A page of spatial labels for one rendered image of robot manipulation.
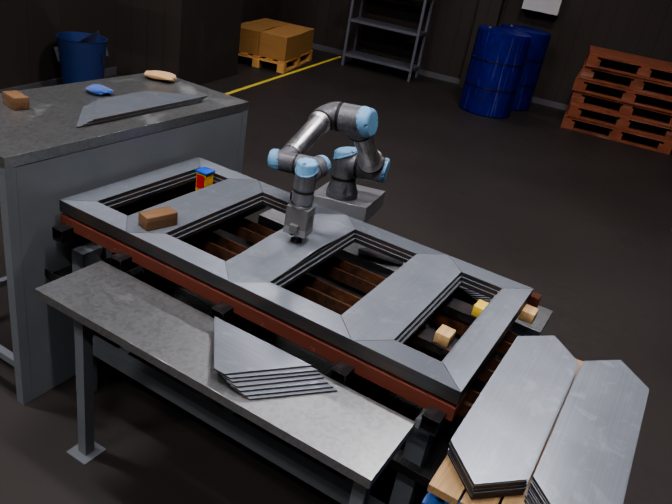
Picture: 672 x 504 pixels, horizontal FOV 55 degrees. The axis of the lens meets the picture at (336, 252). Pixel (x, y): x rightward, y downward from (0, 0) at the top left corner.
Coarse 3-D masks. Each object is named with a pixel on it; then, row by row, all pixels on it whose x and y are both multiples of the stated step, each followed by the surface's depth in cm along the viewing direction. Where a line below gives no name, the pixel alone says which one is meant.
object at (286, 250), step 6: (264, 240) 227; (270, 240) 228; (276, 240) 228; (264, 246) 224; (270, 246) 224; (276, 246) 225; (282, 246) 225; (288, 246) 226; (276, 252) 221; (282, 252) 222; (288, 252) 222; (294, 252) 223; (300, 252) 223; (306, 252) 224; (288, 258) 219; (294, 258) 220; (300, 258) 220
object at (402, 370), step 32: (128, 192) 248; (160, 192) 261; (96, 224) 225; (192, 224) 234; (160, 256) 214; (320, 256) 229; (224, 288) 203; (448, 288) 223; (480, 288) 230; (288, 320) 194; (416, 320) 202; (512, 320) 210; (352, 352) 185; (416, 384) 178
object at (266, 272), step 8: (240, 256) 216; (248, 256) 217; (232, 264) 211; (240, 264) 212; (248, 264) 212; (256, 264) 213; (264, 264) 214; (256, 272) 209; (264, 272) 209; (272, 272) 210; (280, 272) 211; (272, 280) 206
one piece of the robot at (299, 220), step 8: (288, 200) 224; (288, 208) 223; (296, 208) 221; (304, 208) 220; (312, 208) 224; (288, 216) 224; (296, 216) 223; (304, 216) 221; (312, 216) 226; (288, 224) 225; (296, 224) 224; (304, 224) 223; (312, 224) 228; (288, 232) 226; (296, 232) 223; (304, 232) 224
